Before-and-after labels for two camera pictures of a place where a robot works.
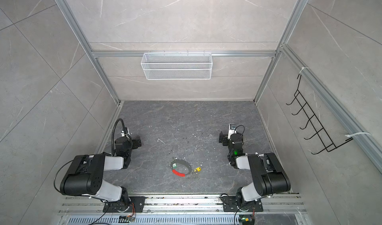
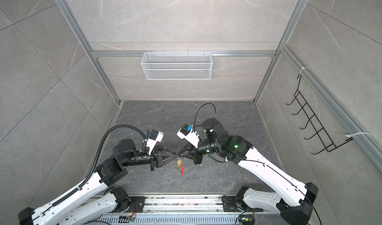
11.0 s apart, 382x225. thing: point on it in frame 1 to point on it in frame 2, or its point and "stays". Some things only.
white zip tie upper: (302, 67) stays
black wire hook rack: (320, 133) stays
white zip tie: (349, 135) stays
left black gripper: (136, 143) to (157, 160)
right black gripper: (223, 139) to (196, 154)
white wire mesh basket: (177, 66) stays
